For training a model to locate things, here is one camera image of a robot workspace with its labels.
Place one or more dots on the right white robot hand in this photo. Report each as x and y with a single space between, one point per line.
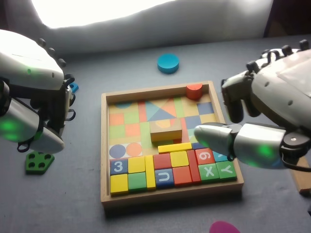
279 85

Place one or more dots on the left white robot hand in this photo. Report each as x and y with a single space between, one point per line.
24 60

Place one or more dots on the natural wood block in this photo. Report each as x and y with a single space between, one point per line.
165 134

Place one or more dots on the blue square block with holes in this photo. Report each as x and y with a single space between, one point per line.
74 87

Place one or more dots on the red cylinder block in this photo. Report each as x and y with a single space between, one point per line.
194 93

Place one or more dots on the green pentagon block with holes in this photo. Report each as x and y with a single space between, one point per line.
37 161

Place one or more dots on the plain wooden rectangular block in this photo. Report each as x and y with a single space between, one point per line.
303 184

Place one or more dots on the blue round disc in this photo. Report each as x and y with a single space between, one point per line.
168 63

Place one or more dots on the white cloth backdrop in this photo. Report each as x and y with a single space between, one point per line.
170 31

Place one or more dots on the grey table cloth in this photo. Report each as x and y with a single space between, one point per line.
60 206

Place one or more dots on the pink round disc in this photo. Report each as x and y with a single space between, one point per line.
223 228

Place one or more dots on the wooden tray with coloured print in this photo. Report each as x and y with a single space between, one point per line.
170 197

